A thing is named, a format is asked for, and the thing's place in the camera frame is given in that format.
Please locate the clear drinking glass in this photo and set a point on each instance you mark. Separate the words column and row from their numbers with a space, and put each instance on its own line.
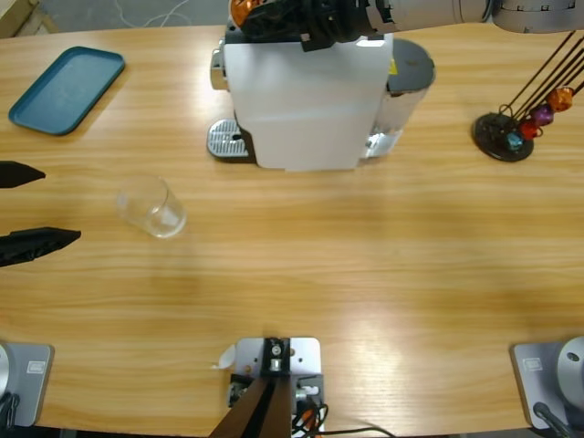
column 157, row 214

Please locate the blue coffee capsule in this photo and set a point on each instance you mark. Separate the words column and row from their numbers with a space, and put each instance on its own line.
column 514, row 142

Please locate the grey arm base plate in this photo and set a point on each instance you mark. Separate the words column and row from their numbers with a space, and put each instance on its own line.
column 543, row 378
column 29, row 383

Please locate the white paper tag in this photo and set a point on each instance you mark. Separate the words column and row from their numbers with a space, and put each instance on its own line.
column 226, row 358

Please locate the red coffee capsule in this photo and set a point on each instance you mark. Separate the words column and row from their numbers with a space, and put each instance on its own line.
column 530, row 129

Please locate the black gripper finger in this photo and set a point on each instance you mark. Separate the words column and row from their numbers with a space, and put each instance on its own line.
column 36, row 244
column 20, row 174

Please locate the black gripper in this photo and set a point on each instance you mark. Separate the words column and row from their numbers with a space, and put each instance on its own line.
column 347, row 18

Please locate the white capsule coffee machine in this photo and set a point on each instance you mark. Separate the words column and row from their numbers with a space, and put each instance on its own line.
column 301, row 105

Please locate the silver black drip tray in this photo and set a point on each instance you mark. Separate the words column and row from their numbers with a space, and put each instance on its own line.
column 223, row 139

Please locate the purple coffee capsule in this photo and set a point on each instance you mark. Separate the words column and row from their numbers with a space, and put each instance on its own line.
column 544, row 115

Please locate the teal plastic tray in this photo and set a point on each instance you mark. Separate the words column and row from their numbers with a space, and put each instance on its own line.
column 64, row 91

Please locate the dark camera post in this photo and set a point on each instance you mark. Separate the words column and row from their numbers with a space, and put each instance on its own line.
column 255, row 410

